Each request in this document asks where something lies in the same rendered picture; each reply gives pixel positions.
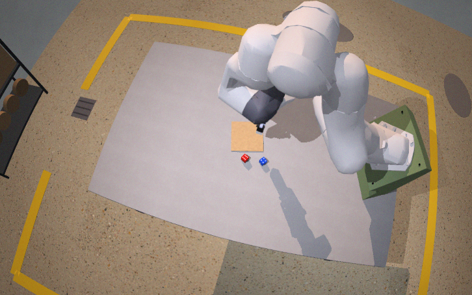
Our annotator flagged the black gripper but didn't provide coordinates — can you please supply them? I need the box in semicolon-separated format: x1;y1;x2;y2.
256;123;266;135

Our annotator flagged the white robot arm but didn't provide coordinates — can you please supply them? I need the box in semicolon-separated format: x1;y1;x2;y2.
218;1;415;174

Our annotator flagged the blue die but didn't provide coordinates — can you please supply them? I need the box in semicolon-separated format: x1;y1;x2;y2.
259;157;267;166

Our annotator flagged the tan flat mat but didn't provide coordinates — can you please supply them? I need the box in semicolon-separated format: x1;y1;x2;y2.
231;122;263;151

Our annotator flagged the red die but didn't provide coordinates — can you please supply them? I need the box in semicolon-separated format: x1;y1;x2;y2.
241;154;249;163

